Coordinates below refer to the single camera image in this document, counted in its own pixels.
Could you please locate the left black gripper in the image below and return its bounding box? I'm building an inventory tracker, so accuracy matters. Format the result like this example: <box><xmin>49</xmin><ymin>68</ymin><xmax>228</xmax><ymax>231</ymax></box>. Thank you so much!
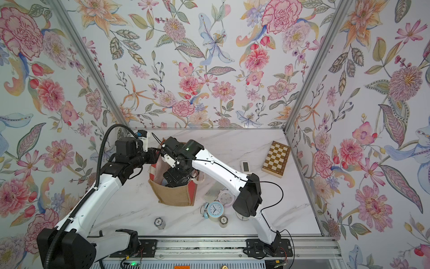
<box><xmin>129</xmin><ymin>146</ymin><xmax>163</xmax><ymax>170</ymax></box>

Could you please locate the burlap canvas bag red trim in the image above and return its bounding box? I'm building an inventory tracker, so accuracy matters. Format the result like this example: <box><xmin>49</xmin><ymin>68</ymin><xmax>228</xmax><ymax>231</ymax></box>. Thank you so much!
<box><xmin>148</xmin><ymin>153</ymin><xmax>204</xmax><ymax>207</ymax></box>

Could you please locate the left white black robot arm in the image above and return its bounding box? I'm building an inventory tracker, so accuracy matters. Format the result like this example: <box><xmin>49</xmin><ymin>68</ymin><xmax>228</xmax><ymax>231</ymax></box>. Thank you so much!
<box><xmin>37</xmin><ymin>132</ymin><xmax>160</xmax><ymax>269</ymax></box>

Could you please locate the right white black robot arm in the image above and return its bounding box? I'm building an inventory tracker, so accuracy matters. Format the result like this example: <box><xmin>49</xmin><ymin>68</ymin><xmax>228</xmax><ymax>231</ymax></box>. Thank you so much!
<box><xmin>161</xmin><ymin>137</ymin><xmax>282</xmax><ymax>257</ymax></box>

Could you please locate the pink round alarm clock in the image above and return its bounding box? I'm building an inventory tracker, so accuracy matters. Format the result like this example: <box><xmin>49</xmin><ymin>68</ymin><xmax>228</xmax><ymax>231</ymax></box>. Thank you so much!
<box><xmin>218</xmin><ymin>190</ymin><xmax>235</xmax><ymax>208</ymax></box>

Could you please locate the small white digital clock upright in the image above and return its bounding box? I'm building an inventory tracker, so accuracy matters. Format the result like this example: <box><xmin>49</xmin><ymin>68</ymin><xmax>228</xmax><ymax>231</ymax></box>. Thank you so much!
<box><xmin>240</xmin><ymin>161</ymin><xmax>250</xmax><ymax>173</ymax></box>

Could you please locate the blue twin-bell clock front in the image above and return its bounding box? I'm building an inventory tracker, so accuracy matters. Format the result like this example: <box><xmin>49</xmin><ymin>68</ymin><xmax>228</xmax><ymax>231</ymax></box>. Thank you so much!
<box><xmin>200</xmin><ymin>201</ymin><xmax>225</xmax><ymax>222</ymax></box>

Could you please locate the small grey mini clock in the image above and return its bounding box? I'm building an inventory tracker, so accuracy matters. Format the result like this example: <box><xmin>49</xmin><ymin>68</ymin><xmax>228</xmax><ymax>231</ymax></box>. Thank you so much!
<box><xmin>154</xmin><ymin>217</ymin><xmax>166</xmax><ymax>230</ymax></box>

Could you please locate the small beige cylinder clock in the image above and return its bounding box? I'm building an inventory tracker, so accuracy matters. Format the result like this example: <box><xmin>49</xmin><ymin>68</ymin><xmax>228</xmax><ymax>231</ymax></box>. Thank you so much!
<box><xmin>219</xmin><ymin>215</ymin><xmax>228</xmax><ymax>228</ymax></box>

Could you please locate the white twin-bell alarm clock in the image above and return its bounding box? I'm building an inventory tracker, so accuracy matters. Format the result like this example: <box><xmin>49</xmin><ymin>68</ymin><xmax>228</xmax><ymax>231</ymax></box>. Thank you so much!
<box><xmin>236</xmin><ymin>213</ymin><xmax>249</xmax><ymax>221</ymax></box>

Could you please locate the wooden chessboard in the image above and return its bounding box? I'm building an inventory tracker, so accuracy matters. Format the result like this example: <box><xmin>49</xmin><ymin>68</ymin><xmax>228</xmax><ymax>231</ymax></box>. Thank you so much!
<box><xmin>262</xmin><ymin>141</ymin><xmax>291</xmax><ymax>178</ymax></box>

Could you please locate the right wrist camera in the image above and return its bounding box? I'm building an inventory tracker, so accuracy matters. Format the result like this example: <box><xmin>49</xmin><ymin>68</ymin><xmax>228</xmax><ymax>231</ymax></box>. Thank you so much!
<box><xmin>162</xmin><ymin>154</ymin><xmax>176</xmax><ymax>168</ymax></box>

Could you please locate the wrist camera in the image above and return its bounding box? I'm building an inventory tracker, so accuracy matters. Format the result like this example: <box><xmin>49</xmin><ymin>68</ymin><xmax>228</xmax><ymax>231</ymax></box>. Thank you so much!
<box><xmin>137</xmin><ymin>130</ymin><xmax>150</xmax><ymax>152</ymax></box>
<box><xmin>162</xmin><ymin>154</ymin><xmax>176</xmax><ymax>168</ymax></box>

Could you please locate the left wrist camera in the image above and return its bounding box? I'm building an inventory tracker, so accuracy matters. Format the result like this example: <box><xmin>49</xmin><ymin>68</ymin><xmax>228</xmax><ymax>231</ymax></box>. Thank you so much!
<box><xmin>137</xmin><ymin>130</ymin><xmax>150</xmax><ymax>152</ymax></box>

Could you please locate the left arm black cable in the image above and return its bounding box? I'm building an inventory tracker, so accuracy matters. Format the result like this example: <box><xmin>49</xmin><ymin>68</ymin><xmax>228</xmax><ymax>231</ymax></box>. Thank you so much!
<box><xmin>43</xmin><ymin>123</ymin><xmax>138</xmax><ymax>269</ymax></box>

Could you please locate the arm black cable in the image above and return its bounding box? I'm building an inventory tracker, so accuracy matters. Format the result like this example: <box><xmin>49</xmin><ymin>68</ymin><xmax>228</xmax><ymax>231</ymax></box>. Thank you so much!
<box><xmin>150</xmin><ymin>132</ymin><xmax>296</xmax><ymax>269</ymax></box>
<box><xmin>43</xmin><ymin>123</ymin><xmax>138</xmax><ymax>269</ymax></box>

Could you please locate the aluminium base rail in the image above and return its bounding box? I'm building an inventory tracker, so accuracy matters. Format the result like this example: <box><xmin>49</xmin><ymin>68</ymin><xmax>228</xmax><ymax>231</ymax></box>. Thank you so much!
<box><xmin>93</xmin><ymin>236</ymin><xmax>346</xmax><ymax>269</ymax></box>

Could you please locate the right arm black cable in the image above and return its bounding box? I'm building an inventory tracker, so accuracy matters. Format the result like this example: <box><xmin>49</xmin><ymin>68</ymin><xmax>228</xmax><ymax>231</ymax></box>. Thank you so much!
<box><xmin>150</xmin><ymin>132</ymin><xmax>296</xmax><ymax>269</ymax></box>

